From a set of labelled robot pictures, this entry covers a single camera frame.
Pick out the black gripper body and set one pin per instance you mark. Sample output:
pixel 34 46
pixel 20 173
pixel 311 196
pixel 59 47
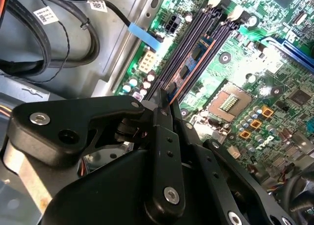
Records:
pixel 103 200

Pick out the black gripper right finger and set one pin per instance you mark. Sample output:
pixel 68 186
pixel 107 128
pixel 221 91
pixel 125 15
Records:
pixel 211 166

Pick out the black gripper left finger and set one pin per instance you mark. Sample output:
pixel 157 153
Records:
pixel 81 112

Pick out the RAM memory stick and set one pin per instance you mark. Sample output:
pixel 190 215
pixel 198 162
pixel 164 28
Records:
pixel 190 62

